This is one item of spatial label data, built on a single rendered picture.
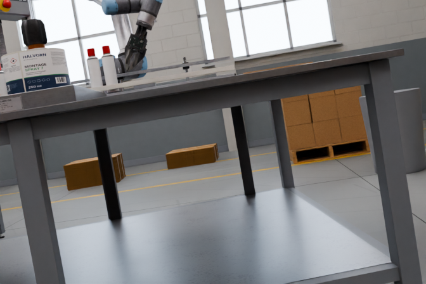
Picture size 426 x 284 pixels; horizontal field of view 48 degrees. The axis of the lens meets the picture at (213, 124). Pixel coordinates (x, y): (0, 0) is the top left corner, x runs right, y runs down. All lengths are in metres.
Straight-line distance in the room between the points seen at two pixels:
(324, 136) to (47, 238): 4.09
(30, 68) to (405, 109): 2.88
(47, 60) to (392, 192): 1.11
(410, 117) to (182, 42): 4.37
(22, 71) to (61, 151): 6.34
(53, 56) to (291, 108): 3.74
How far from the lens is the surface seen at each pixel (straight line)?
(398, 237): 1.49
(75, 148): 7.84
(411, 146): 3.90
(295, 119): 5.11
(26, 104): 1.39
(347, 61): 1.36
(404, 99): 3.84
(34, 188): 1.36
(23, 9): 2.35
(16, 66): 1.63
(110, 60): 2.11
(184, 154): 6.33
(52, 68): 1.62
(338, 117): 5.18
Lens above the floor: 0.77
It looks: 3 degrees down
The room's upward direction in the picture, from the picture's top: 9 degrees counter-clockwise
